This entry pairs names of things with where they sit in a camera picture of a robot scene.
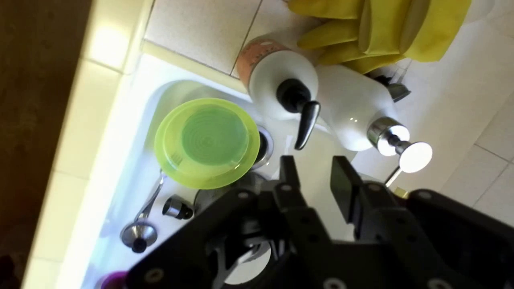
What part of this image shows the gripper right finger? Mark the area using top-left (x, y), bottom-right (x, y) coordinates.
top-left (330, 156), bottom-right (514, 289)

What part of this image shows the pump bottle with orange label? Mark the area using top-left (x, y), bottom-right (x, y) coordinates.
top-left (235, 34), bottom-right (322, 151)

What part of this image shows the white bottle with chrome pump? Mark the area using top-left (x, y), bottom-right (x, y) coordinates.
top-left (315, 64), bottom-right (433, 174)

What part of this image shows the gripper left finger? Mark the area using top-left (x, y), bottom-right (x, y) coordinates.
top-left (126, 156), bottom-right (335, 289)

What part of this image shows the purple plastic cup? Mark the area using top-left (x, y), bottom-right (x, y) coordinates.
top-left (100, 271), bottom-right (130, 289)

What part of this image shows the metal sink drain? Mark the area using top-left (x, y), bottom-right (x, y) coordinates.
top-left (252, 125), bottom-right (275, 170)

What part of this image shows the white sink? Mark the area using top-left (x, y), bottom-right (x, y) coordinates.
top-left (58, 52), bottom-right (362, 289)

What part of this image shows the green plastic bowl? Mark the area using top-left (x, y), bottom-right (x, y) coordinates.
top-left (154, 98), bottom-right (261, 190)

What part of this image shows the yellow rubber glove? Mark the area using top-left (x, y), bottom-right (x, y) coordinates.
top-left (287, 0), bottom-right (472, 75)

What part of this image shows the metal sink stopper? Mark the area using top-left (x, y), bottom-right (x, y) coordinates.
top-left (120, 220), bottom-right (158, 254)

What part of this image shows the small metal cap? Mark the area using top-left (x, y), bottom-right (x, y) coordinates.
top-left (162, 195), bottom-right (194, 220)

